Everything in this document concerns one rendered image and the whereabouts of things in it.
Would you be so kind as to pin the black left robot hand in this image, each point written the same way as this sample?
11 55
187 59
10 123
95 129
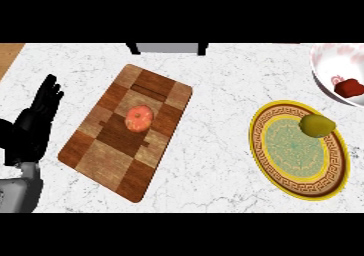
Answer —
27 126

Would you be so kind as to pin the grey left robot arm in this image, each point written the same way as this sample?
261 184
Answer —
17 193

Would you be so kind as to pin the yellow patterned plate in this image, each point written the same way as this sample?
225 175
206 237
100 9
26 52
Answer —
293 156

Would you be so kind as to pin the yellow-green bell pepper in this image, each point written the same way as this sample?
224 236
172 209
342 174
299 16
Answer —
317 125

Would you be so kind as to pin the white bowl with pink print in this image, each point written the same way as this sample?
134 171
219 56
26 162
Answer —
337 63

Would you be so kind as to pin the brown checkered wooden cutting board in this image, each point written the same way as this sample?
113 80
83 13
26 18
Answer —
126 133

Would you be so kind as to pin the orange round fruit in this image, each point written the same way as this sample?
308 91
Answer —
138 118

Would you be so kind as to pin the grey appliance with black legs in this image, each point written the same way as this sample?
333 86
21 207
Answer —
168 48

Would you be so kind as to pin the dark red fruit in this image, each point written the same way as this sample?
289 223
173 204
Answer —
351 88

